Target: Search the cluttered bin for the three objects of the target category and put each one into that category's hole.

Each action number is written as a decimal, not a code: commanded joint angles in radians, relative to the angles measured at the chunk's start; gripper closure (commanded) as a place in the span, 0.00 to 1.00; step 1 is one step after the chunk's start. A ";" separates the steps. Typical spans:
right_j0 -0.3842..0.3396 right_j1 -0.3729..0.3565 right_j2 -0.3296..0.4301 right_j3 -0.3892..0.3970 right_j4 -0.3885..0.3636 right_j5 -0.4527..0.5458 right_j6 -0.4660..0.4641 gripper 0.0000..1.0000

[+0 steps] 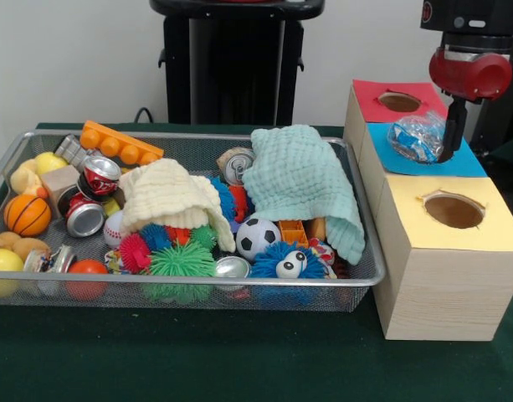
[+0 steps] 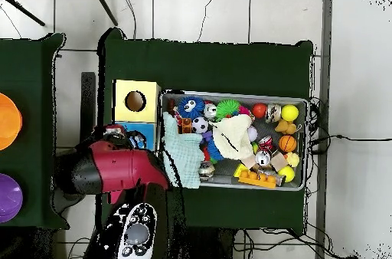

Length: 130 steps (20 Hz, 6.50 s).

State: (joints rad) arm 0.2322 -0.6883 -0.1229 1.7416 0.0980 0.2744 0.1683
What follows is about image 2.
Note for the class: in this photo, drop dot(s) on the long orange toy block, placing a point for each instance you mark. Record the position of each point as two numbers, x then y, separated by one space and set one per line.
258 179

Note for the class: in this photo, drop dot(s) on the black stand legs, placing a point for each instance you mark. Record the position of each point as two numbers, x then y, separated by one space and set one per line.
104 6

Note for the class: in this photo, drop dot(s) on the wooden box with three holes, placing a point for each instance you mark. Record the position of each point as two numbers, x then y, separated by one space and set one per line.
150 112

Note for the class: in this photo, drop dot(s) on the orange mini basketball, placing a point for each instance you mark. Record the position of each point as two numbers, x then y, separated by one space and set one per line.
288 144

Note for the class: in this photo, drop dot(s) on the green spiky rubber ball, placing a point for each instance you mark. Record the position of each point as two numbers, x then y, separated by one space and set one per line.
227 108

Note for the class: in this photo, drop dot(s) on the black floor post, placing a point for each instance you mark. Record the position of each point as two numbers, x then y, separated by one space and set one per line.
88 102

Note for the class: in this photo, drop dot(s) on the blue spiky ball with eyes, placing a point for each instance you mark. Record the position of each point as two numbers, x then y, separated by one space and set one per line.
197 108

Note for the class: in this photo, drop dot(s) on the purple plastic bowl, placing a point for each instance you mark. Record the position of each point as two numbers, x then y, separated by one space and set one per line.
9 197

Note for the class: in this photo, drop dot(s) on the large yellow ball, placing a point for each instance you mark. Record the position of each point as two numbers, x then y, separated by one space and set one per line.
290 112

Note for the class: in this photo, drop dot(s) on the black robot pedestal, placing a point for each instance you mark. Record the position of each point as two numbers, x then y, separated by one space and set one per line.
208 245

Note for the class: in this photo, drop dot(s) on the mint muslin cloth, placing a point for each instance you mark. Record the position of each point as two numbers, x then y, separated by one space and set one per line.
183 148

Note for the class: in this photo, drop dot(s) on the black and white soccer ball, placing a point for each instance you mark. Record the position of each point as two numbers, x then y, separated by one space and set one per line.
200 125

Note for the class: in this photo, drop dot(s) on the dark green tablecloth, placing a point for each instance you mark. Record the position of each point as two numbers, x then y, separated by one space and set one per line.
39 102
199 66

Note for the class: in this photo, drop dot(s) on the orange plastic bowl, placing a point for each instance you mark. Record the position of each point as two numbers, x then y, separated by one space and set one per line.
7 122

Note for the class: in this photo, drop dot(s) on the clear bottle blue label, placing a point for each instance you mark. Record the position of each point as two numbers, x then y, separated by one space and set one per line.
137 142

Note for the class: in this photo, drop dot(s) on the red rubber ball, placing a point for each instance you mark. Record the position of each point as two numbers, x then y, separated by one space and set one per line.
259 110

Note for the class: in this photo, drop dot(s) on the grey round stand base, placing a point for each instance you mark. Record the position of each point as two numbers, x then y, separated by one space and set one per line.
65 202

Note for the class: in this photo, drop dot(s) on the red soda can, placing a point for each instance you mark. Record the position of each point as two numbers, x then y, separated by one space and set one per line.
263 158

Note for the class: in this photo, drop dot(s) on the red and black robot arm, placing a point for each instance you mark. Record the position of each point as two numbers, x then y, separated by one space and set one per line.
122 167

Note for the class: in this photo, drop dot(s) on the cream muslin cloth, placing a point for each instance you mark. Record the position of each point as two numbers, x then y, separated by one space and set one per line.
232 136

